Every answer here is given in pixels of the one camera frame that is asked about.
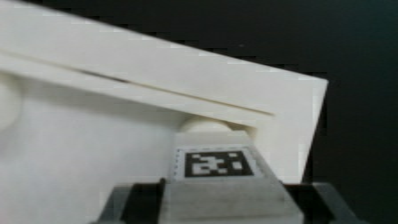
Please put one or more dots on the white square tabletop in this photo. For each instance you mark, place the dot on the white square tabletop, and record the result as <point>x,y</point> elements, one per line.
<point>102,88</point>

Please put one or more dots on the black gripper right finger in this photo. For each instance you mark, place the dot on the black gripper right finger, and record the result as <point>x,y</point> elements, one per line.
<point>323,204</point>

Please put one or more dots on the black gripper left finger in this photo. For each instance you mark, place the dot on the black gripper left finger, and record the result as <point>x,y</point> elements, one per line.
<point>134,203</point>

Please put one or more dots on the white table leg with tag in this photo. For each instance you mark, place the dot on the white table leg with tag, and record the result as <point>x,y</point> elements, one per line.
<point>223,189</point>

